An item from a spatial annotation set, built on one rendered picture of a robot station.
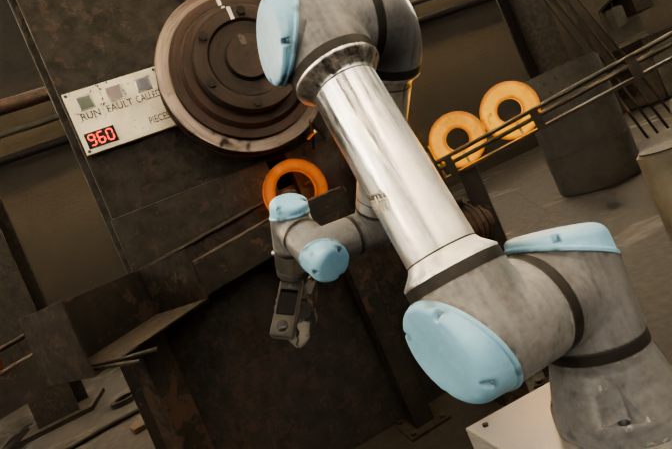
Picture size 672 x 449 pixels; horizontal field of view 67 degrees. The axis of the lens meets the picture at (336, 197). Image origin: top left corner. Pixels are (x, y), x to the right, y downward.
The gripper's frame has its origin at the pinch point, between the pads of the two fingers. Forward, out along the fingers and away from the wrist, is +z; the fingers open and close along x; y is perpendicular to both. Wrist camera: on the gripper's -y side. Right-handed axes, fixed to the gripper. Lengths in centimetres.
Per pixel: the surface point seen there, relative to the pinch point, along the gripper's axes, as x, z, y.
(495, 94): -43, -39, 57
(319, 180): 3.1, -15.9, 46.9
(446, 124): -31, -30, 56
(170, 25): 43, -57, 54
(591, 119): -139, 44, 264
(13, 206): 486, 241, 416
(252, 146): 20, -27, 43
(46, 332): 39.8, -18.6, -20.2
